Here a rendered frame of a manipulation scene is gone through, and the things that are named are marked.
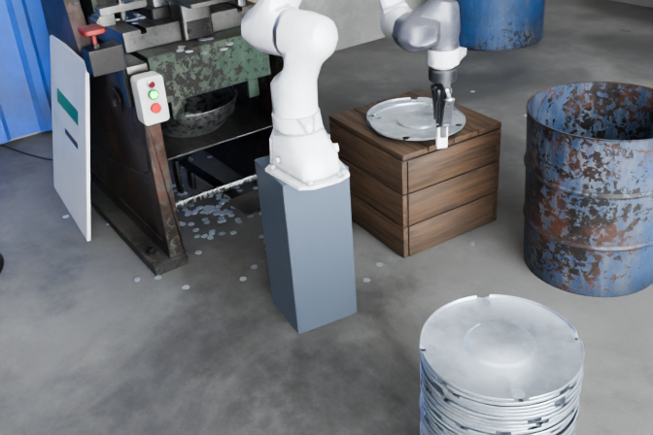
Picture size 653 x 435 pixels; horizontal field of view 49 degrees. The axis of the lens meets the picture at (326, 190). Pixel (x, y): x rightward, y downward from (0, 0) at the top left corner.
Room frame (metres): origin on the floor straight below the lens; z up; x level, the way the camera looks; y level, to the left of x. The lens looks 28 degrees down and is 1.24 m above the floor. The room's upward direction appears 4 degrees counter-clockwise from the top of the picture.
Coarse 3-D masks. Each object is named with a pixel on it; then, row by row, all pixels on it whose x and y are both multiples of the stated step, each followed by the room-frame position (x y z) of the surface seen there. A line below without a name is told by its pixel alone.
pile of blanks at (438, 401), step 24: (432, 384) 0.98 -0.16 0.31; (576, 384) 0.93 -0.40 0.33; (432, 408) 0.97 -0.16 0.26; (456, 408) 0.93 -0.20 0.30; (480, 408) 0.90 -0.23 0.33; (504, 408) 0.88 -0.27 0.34; (528, 408) 0.88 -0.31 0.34; (552, 408) 0.89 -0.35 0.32; (576, 408) 0.95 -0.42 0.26; (432, 432) 0.96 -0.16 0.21; (456, 432) 0.92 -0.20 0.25; (480, 432) 0.90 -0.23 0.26; (504, 432) 0.90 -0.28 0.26; (528, 432) 0.89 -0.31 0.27; (552, 432) 0.90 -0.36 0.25
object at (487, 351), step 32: (448, 320) 1.10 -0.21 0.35; (480, 320) 1.10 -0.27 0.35; (512, 320) 1.09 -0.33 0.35; (544, 320) 1.08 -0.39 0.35; (448, 352) 1.01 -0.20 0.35; (480, 352) 1.00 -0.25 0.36; (512, 352) 0.99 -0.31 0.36; (544, 352) 0.99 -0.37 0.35; (576, 352) 0.99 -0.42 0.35; (448, 384) 0.94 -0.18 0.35; (480, 384) 0.93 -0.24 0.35; (512, 384) 0.92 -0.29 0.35; (544, 384) 0.92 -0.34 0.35
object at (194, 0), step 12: (168, 0) 2.14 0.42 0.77; (180, 0) 2.08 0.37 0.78; (192, 0) 2.07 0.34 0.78; (204, 0) 2.06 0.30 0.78; (216, 0) 2.06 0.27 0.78; (228, 0) 2.08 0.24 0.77; (180, 12) 2.13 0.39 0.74; (192, 12) 2.15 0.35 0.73; (204, 12) 2.17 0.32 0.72; (180, 24) 2.14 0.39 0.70; (192, 24) 2.14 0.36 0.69; (204, 24) 2.16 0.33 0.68; (192, 36) 2.14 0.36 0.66
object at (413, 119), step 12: (384, 108) 2.16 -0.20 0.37; (396, 108) 2.17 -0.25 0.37; (408, 108) 2.16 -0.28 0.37; (420, 108) 2.15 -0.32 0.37; (372, 120) 2.08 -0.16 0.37; (384, 120) 2.07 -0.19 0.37; (396, 120) 2.06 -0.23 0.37; (408, 120) 2.04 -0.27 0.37; (420, 120) 2.04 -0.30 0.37; (432, 120) 2.03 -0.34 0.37; (456, 120) 2.03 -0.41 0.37; (384, 132) 1.98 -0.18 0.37; (396, 132) 1.98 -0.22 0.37; (408, 132) 1.97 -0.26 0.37; (420, 132) 1.96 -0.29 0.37; (432, 132) 1.96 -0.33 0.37; (456, 132) 1.95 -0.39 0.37
